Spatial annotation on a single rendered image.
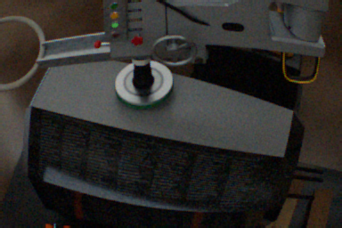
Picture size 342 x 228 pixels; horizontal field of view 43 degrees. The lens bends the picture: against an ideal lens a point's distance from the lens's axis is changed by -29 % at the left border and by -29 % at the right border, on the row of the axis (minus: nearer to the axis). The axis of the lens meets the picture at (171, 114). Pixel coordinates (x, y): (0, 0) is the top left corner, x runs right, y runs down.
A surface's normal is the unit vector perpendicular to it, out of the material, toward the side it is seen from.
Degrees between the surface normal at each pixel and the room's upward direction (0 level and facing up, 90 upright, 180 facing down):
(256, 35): 90
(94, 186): 45
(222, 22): 90
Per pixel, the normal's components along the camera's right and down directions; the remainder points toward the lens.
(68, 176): -0.21, 0.09
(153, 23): 0.00, 0.78
